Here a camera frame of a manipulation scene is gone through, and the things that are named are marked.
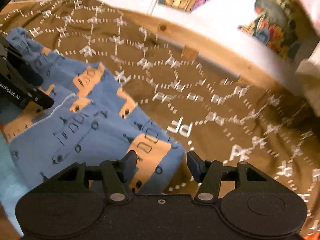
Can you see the dark floral poster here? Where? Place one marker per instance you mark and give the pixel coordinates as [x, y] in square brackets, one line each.
[278, 25]

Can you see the white hanging garment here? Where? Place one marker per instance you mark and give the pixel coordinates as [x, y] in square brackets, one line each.
[308, 75]

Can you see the wooden bed frame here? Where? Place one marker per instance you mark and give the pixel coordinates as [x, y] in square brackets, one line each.
[92, 31]

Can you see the pink quilted garment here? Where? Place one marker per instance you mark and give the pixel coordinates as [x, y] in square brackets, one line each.
[308, 2]

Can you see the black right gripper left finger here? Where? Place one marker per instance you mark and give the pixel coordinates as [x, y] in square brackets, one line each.
[116, 177]

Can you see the brown PF-patterned bedspread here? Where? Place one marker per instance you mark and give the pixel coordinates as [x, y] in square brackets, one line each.
[207, 111]

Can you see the blue pants with orange cars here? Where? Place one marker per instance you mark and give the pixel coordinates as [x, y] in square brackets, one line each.
[92, 120]

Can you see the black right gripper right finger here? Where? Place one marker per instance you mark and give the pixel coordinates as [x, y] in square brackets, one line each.
[206, 173]

